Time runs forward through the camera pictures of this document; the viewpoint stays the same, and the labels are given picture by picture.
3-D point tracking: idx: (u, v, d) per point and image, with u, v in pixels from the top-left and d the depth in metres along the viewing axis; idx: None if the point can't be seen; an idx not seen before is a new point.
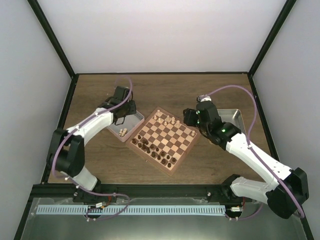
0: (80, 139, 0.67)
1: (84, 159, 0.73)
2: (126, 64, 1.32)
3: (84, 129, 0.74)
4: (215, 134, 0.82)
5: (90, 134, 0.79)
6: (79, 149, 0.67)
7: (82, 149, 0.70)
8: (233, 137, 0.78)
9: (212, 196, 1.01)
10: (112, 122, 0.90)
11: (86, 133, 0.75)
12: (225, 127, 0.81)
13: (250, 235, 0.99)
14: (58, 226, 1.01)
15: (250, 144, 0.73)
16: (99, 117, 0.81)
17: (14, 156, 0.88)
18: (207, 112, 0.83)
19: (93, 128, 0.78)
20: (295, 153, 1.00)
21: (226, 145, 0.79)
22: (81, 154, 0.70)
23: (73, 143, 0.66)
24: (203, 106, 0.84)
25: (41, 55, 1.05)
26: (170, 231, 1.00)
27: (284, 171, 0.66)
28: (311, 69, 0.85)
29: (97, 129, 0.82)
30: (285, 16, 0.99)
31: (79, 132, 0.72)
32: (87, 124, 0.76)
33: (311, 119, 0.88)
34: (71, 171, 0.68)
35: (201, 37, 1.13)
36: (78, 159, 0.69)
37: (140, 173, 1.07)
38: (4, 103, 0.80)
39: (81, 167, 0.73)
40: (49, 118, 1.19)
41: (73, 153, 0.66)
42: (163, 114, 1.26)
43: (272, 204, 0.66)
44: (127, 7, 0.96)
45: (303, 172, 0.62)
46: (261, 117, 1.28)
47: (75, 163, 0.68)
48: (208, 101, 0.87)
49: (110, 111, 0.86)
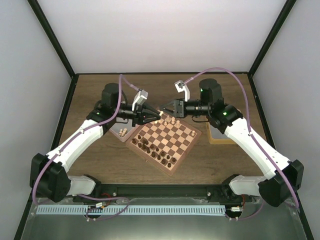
0: (60, 168, 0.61)
1: (68, 183, 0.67)
2: (125, 64, 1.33)
3: (66, 155, 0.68)
4: (215, 117, 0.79)
5: (75, 156, 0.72)
6: (60, 177, 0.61)
7: (65, 175, 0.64)
8: (234, 122, 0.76)
9: (212, 196, 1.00)
10: (103, 134, 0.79)
11: (69, 157, 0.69)
12: (227, 110, 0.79)
13: (250, 235, 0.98)
14: (58, 226, 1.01)
15: (251, 131, 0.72)
16: (84, 135, 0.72)
17: (15, 155, 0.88)
18: (210, 91, 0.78)
19: (77, 149, 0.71)
20: (296, 152, 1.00)
21: (225, 129, 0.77)
22: (64, 181, 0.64)
23: (53, 171, 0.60)
24: (208, 85, 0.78)
25: (41, 55, 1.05)
26: (171, 231, 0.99)
27: (282, 162, 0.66)
28: (311, 69, 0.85)
29: (84, 145, 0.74)
30: (285, 16, 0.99)
31: (59, 158, 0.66)
32: (70, 147, 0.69)
33: (311, 119, 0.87)
34: (54, 200, 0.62)
35: (200, 36, 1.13)
36: (61, 187, 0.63)
37: (140, 173, 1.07)
38: (5, 102, 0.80)
39: (66, 192, 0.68)
40: (49, 119, 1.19)
41: (54, 182, 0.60)
42: (163, 114, 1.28)
43: (264, 193, 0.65)
44: (126, 7, 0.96)
45: (301, 164, 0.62)
46: (262, 116, 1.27)
47: (57, 192, 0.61)
48: (213, 80, 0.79)
49: (99, 125, 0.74)
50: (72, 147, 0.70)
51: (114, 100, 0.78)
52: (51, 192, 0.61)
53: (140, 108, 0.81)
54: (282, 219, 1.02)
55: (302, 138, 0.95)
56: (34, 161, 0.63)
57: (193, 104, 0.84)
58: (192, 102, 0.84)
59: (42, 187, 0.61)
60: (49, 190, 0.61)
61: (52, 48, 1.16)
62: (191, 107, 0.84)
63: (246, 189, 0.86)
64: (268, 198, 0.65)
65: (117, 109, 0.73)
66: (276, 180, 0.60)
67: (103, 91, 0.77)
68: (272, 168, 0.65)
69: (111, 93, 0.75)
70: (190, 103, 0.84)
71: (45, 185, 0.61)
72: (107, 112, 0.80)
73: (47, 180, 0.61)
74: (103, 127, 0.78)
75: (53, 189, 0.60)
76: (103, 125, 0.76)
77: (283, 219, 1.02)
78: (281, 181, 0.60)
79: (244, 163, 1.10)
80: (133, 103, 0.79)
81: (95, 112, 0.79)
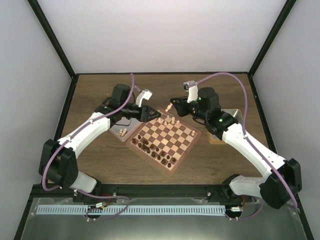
0: (71, 153, 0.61)
1: (77, 171, 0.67)
2: (126, 64, 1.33)
3: (77, 140, 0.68)
4: (212, 123, 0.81)
5: (84, 144, 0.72)
6: (70, 163, 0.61)
7: (74, 160, 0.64)
8: (230, 127, 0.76)
9: (212, 196, 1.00)
10: (109, 127, 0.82)
11: (79, 144, 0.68)
12: (223, 117, 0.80)
13: (250, 235, 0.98)
14: (58, 226, 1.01)
15: (246, 134, 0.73)
16: (94, 125, 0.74)
17: (15, 155, 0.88)
18: (208, 100, 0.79)
19: (87, 137, 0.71)
20: (295, 152, 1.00)
21: (222, 135, 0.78)
22: (73, 167, 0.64)
23: (64, 156, 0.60)
24: (205, 93, 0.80)
25: (41, 55, 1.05)
26: (171, 231, 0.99)
27: (278, 161, 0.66)
28: (311, 70, 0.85)
29: (93, 135, 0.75)
30: (285, 16, 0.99)
31: (70, 143, 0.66)
32: (81, 134, 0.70)
33: (311, 119, 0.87)
34: (63, 185, 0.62)
35: (200, 36, 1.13)
36: (70, 173, 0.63)
37: (140, 173, 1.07)
38: (5, 103, 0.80)
39: (74, 179, 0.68)
40: (49, 119, 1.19)
41: (64, 167, 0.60)
42: (163, 114, 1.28)
43: (265, 193, 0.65)
44: (126, 7, 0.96)
45: (296, 163, 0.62)
46: (262, 117, 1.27)
47: (66, 177, 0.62)
48: (210, 89, 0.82)
49: (107, 117, 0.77)
50: (83, 135, 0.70)
51: (124, 98, 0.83)
52: (61, 177, 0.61)
53: (145, 106, 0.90)
54: (282, 219, 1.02)
55: (302, 138, 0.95)
56: (45, 145, 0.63)
57: (192, 106, 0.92)
58: (192, 104, 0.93)
59: (51, 172, 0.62)
60: (58, 176, 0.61)
61: (52, 47, 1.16)
62: (191, 108, 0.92)
63: (246, 189, 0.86)
64: (269, 199, 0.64)
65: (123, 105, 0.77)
66: (271, 178, 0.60)
67: (113, 91, 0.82)
68: (268, 168, 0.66)
69: (122, 91, 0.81)
70: (189, 105, 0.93)
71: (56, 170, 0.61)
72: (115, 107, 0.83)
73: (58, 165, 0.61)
74: (110, 121, 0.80)
75: (63, 174, 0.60)
76: (110, 118, 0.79)
77: (283, 219, 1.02)
78: (277, 179, 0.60)
79: (244, 163, 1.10)
80: (139, 100, 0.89)
81: (103, 106, 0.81)
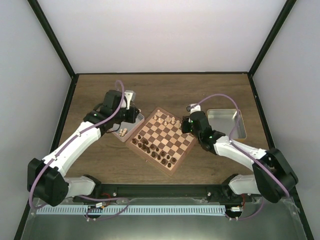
0: (56, 173, 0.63)
1: (66, 187, 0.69)
2: (127, 64, 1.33)
3: (62, 157, 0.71)
4: (204, 142, 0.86)
5: (71, 159, 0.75)
6: (56, 182, 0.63)
7: (62, 179, 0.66)
8: (217, 140, 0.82)
9: (213, 196, 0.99)
10: (97, 135, 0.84)
11: (64, 162, 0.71)
12: (213, 134, 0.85)
13: (249, 235, 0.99)
14: (58, 226, 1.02)
15: (231, 140, 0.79)
16: (82, 137, 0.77)
17: (15, 155, 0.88)
18: (197, 121, 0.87)
19: (74, 151, 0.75)
20: (294, 153, 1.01)
21: (215, 150, 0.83)
22: (61, 184, 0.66)
23: (49, 177, 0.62)
24: (194, 115, 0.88)
25: (41, 55, 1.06)
26: (171, 231, 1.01)
27: (259, 153, 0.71)
28: (310, 71, 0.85)
29: (80, 149, 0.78)
30: (285, 16, 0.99)
31: (55, 163, 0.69)
32: (66, 151, 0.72)
33: (311, 121, 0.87)
34: (52, 203, 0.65)
35: (200, 36, 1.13)
36: (57, 192, 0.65)
37: (140, 173, 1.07)
38: (4, 103, 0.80)
39: (65, 195, 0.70)
40: (50, 119, 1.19)
41: (50, 187, 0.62)
42: (163, 114, 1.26)
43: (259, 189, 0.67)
44: (126, 6, 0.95)
45: (277, 152, 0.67)
46: (262, 116, 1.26)
47: (54, 195, 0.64)
48: (199, 110, 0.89)
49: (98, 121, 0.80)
50: (69, 151, 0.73)
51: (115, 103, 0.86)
52: (49, 196, 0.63)
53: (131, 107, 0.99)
54: (282, 219, 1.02)
55: (301, 138, 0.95)
56: (30, 166, 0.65)
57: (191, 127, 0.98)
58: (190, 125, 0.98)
59: (39, 192, 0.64)
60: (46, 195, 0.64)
61: (52, 48, 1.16)
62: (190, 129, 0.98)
63: (246, 188, 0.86)
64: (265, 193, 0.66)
65: (114, 111, 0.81)
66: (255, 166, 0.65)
67: (106, 96, 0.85)
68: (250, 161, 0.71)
69: (115, 97, 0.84)
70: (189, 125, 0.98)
71: (43, 189, 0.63)
72: (104, 113, 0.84)
73: (44, 185, 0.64)
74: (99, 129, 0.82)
75: (50, 193, 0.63)
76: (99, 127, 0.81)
77: (283, 219, 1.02)
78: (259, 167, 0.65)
79: None
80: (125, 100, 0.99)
81: (93, 113, 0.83)
